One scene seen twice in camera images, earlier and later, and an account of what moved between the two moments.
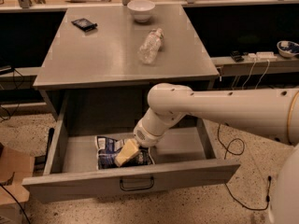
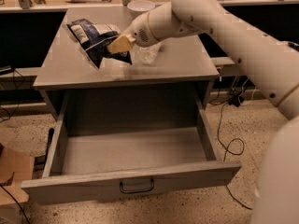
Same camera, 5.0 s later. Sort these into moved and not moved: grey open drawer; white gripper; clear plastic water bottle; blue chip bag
Moved: white gripper; blue chip bag
Not moved: grey open drawer; clear plastic water bottle
